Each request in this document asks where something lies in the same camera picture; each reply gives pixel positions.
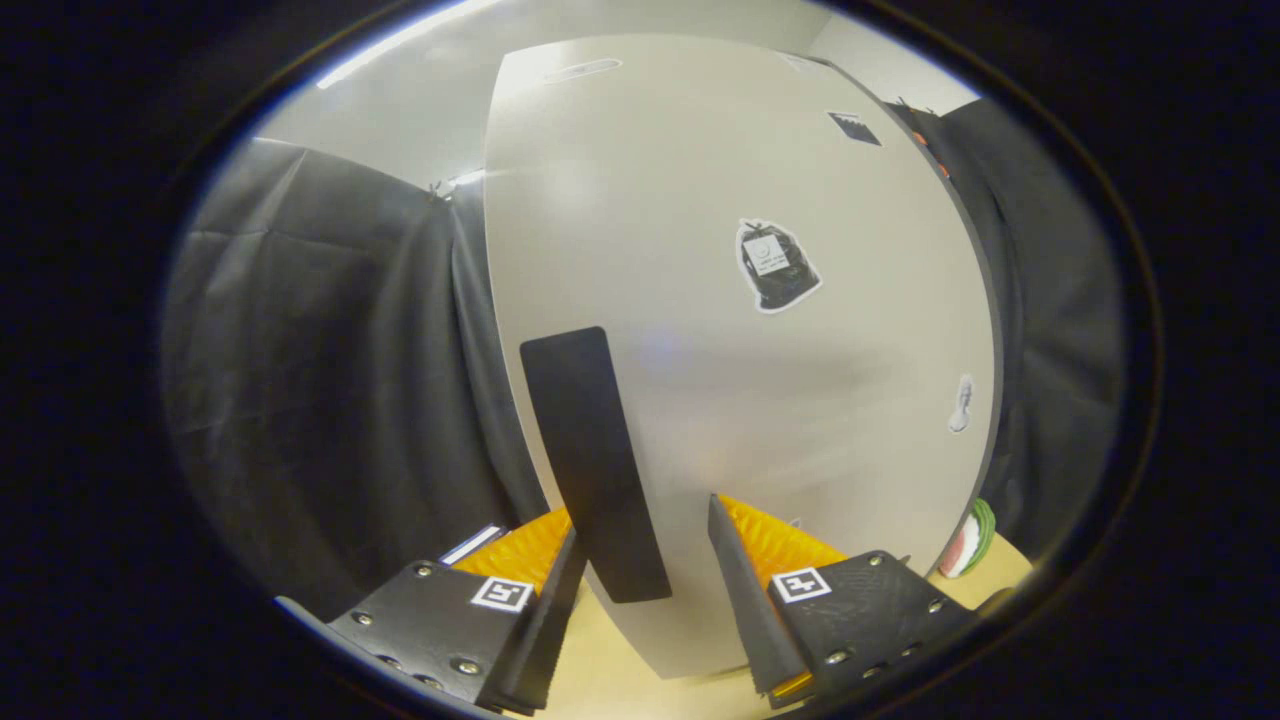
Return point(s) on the black backdrop cloth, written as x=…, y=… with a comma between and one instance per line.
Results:
x=320, y=350

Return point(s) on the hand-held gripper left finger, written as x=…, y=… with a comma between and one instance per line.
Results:
x=545, y=620

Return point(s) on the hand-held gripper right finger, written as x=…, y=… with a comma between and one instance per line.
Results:
x=750, y=590

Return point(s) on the watermelon slice ornament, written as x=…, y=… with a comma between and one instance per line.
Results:
x=968, y=545

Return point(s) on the white blue spine book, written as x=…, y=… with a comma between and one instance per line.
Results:
x=472, y=545

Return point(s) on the white shoe cabinet door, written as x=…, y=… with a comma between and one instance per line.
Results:
x=700, y=400

